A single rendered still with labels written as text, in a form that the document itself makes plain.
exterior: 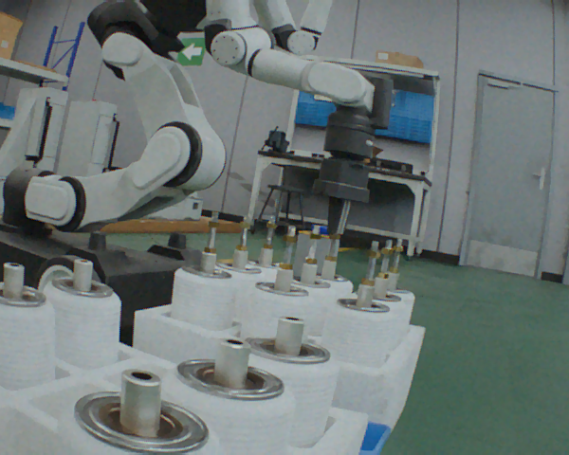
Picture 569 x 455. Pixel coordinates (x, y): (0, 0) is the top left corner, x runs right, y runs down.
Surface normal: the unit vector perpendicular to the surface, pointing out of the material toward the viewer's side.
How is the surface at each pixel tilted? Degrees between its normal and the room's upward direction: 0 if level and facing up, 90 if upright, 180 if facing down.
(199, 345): 90
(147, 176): 90
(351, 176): 90
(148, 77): 112
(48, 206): 90
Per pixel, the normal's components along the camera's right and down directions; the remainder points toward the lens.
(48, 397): 0.93, 0.17
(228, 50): -0.50, 0.36
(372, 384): -0.33, 0.00
